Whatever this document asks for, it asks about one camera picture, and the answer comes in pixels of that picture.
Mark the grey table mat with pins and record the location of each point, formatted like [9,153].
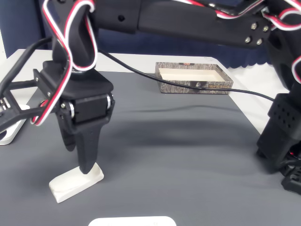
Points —
[164,153]

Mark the white flat rounded device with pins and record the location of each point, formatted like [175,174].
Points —
[131,221]

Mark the white block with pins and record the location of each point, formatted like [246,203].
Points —
[70,186]

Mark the bark-patterned cardboard box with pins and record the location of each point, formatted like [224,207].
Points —
[178,91]

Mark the white tray with round recesses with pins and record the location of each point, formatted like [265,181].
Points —
[11,137]

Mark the dark blue curtain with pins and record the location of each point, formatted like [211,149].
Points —
[164,47]

